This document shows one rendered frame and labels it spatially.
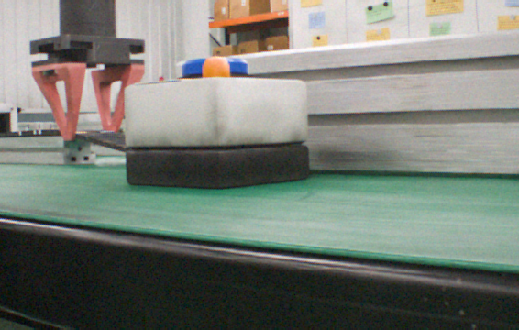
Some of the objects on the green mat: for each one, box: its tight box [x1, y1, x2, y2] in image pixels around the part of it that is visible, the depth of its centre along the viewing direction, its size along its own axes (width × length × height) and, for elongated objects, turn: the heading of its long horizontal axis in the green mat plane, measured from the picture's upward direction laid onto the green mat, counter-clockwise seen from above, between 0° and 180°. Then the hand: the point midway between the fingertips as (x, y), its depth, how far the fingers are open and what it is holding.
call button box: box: [125, 74, 309, 189], centre depth 47 cm, size 8×10×6 cm
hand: (90, 131), depth 76 cm, fingers closed on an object, 5 cm apart
